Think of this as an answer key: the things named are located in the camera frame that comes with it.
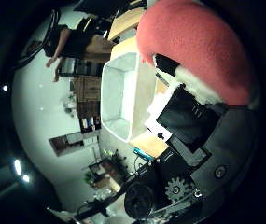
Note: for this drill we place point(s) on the person in dark shirt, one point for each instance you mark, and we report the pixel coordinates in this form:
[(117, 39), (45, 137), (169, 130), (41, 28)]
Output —
[(73, 42)]

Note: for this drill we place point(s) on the dark shelf with items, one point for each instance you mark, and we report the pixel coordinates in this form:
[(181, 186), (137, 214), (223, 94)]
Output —
[(89, 119)]

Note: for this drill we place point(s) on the brown cardboard box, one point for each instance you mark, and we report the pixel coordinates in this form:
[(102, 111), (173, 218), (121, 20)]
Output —
[(87, 88), (100, 48)]

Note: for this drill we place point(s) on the blue aluminium frame block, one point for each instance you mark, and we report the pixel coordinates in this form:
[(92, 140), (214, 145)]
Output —
[(142, 154)]

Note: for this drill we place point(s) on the white plastic container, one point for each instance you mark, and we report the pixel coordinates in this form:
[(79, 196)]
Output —
[(120, 96)]

